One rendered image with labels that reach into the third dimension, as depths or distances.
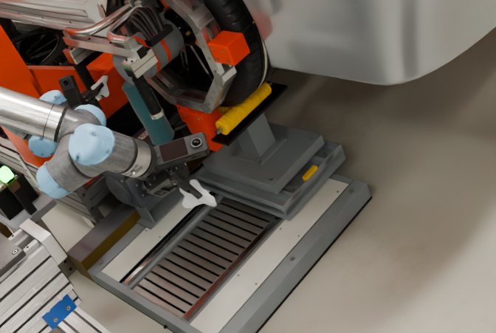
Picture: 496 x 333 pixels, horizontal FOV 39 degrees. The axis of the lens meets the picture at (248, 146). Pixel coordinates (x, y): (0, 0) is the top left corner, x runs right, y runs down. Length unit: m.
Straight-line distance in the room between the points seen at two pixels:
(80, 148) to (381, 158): 1.74
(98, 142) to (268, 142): 1.47
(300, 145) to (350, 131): 0.42
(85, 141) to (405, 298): 1.34
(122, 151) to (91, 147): 0.07
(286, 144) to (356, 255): 0.52
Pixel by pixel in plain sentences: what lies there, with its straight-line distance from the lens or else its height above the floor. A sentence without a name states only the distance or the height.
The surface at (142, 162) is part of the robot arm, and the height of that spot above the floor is 1.07.
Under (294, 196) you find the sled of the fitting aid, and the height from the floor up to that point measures 0.16.
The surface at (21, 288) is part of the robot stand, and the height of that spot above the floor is 0.71.
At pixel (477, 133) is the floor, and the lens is 2.85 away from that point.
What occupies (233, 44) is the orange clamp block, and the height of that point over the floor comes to 0.87.
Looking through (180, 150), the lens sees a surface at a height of 1.04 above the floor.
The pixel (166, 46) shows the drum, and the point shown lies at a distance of 2.28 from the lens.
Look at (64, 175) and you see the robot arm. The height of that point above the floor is 1.12.
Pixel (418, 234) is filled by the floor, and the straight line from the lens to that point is 2.50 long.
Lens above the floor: 1.78
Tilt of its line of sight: 34 degrees down
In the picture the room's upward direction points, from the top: 25 degrees counter-clockwise
